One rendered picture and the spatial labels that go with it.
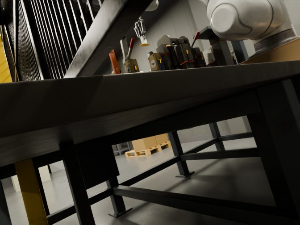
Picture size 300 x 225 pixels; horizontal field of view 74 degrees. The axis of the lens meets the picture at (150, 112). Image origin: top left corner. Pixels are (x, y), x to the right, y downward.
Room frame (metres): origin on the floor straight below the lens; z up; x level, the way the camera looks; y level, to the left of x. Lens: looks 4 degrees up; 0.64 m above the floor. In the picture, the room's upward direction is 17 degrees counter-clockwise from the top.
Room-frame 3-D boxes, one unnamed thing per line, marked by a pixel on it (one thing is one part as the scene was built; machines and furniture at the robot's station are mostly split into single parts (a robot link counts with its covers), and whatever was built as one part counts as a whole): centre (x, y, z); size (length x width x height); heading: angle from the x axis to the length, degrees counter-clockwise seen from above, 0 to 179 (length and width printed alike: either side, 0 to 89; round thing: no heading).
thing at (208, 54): (1.63, -0.63, 0.90); 0.13 x 0.08 x 0.41; 36
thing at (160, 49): (1.28, -0.20, 0.91); 0.07 x 0.05 x 0.42; 36
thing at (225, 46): (1.45, -0.64, 0.92); 0.10 x 0.08 x 0.45; 126
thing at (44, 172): (6.37, 4.30, 0.44); 2.60 x 0.82 x 0.88; 38
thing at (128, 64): (1.17, 0.02, 0.87); 0.10 x 0.07 x 0.35; 36
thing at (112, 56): (1.13, 0.12, 0.95); 0.03 x 0.01 x 0.50; 126
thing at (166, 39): (1.36, -0.29, 0.95); 0.18 x 0.13 x 0.49; 126
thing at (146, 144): (5.27, 0.35, 0.21); 1.14 x 0.78 x 0.43; 38
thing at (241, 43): (1.60, -0.85, 0.92); 0.08 x 0.08 x 0.44; 36
